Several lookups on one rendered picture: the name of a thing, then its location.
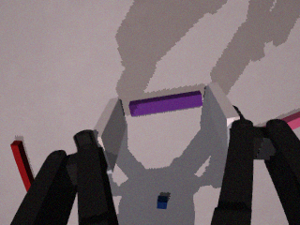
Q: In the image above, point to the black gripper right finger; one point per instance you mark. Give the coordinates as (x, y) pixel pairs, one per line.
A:
(275, 142)

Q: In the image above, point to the small blue cube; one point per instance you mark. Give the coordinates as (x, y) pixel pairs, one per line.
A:
(162, 202)

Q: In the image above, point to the pink rod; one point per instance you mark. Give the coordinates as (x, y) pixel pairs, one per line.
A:
(293, 120)

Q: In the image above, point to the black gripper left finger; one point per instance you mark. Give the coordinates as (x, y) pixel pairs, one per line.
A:
(46, 203)

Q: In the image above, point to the red rod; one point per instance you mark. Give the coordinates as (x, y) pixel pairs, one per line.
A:
(22, 163)

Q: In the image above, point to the purple rod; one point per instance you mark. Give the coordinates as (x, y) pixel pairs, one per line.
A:
(165, 103)

